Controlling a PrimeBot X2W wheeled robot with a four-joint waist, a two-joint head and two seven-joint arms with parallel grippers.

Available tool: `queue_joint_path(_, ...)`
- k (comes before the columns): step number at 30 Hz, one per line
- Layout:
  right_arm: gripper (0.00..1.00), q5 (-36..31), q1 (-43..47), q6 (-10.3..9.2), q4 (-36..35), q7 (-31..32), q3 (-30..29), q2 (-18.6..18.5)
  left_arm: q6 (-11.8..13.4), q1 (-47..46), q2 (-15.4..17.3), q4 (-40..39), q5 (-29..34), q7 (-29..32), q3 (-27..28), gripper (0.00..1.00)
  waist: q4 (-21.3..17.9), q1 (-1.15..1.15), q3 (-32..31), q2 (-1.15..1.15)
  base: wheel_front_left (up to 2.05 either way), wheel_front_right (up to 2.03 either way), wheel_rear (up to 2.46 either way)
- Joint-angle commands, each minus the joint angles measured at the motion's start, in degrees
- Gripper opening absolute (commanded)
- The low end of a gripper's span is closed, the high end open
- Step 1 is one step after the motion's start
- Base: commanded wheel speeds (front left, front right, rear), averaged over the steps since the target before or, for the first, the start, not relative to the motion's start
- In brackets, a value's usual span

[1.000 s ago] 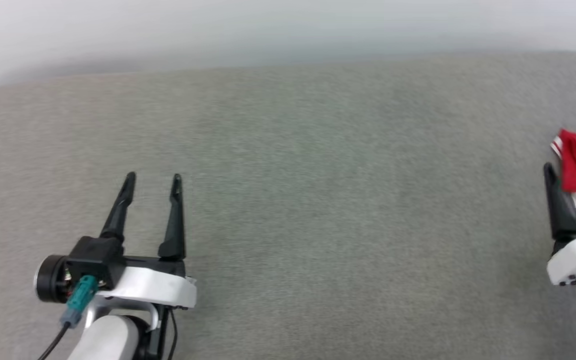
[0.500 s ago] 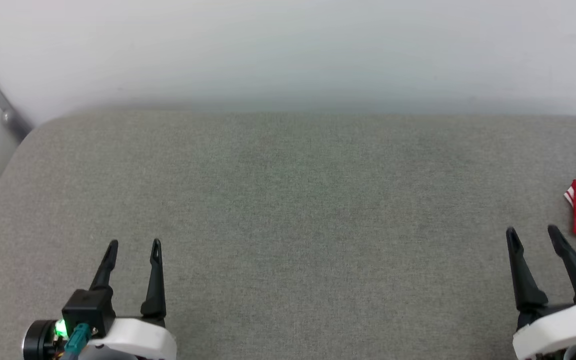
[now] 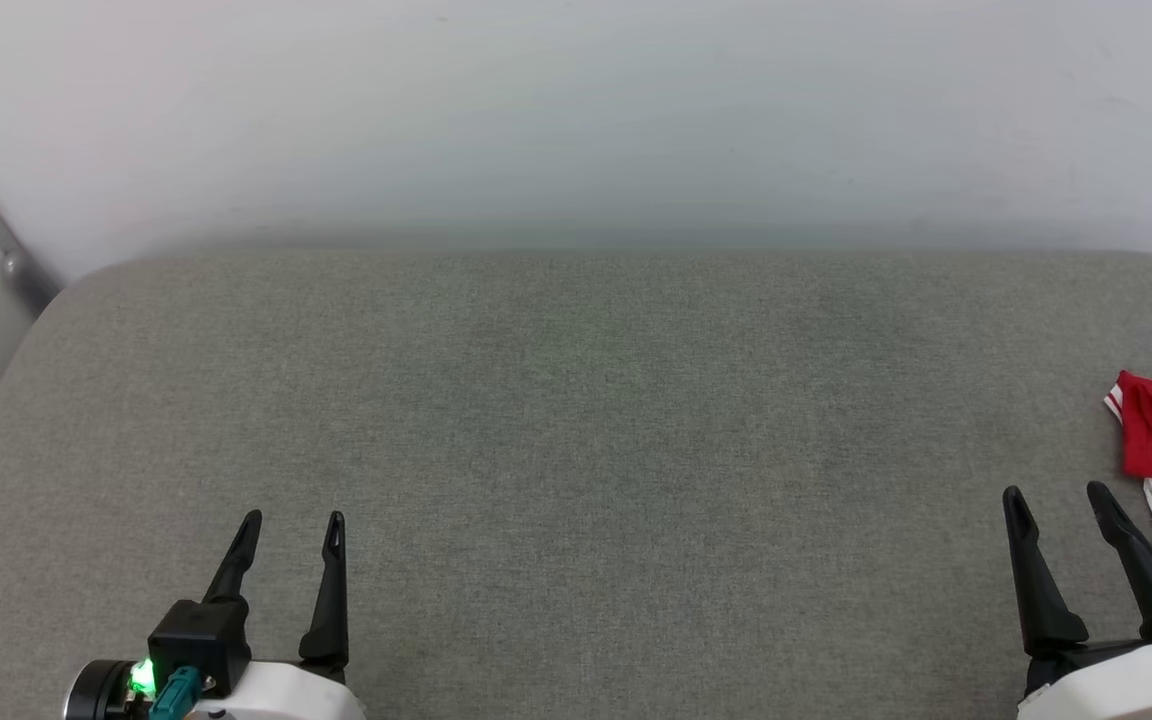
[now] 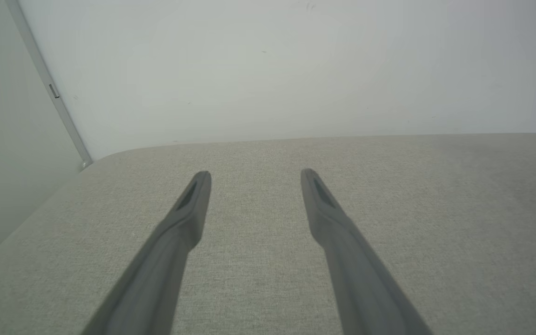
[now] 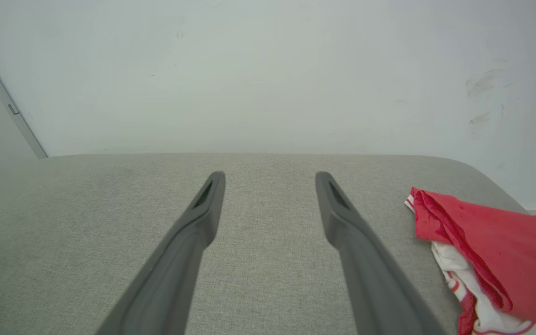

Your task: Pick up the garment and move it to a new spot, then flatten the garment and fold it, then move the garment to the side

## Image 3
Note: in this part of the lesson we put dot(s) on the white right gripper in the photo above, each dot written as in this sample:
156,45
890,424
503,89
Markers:
1136,685

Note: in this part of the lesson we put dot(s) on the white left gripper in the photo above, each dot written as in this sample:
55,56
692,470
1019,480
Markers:
286,700

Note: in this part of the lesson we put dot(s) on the grey fabric sofa seat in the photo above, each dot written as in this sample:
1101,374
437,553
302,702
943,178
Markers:
596,450

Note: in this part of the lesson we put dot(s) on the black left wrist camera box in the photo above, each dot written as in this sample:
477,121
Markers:
198,640

